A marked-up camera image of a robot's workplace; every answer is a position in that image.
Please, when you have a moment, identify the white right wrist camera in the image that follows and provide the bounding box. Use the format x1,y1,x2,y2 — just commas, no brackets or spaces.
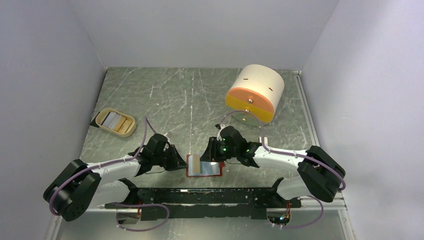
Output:
214,124,227,139

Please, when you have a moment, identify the red leather card holder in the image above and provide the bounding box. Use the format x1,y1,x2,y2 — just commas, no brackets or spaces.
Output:
186,154,225,178

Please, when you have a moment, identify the gold metal card tray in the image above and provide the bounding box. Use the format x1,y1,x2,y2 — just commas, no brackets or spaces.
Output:
90,108,137,138

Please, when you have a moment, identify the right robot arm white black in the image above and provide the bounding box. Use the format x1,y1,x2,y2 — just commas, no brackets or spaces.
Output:
199,126,346,207

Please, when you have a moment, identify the black card beside tray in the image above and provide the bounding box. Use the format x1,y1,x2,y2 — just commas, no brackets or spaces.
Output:
89,112,100,128

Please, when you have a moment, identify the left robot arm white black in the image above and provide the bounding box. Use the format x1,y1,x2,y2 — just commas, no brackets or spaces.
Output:
42,133,187,222

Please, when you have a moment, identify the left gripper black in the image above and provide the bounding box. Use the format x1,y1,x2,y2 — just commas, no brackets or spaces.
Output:
152,143,188,171

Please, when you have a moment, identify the aluminium frame rail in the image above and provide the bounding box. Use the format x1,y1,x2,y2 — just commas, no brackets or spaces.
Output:
52,188,345,213

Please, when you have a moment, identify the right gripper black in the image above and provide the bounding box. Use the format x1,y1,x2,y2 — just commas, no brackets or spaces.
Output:
199,136,239,163

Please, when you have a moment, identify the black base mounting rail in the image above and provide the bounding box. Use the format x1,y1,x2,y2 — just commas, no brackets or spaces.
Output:
105,187,302,221

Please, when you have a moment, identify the stack of credit cards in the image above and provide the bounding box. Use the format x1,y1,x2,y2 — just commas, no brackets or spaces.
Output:
100,111,133,135

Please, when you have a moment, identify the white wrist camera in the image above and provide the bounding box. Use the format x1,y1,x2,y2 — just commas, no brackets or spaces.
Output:
214,124,227,139
164,132,172,142

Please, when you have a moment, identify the cream cylindrical drawer box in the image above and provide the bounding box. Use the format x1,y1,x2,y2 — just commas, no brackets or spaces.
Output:
225,64,285,126

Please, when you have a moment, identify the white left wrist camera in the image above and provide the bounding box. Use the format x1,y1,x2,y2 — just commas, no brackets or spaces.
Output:
164,132,172,142

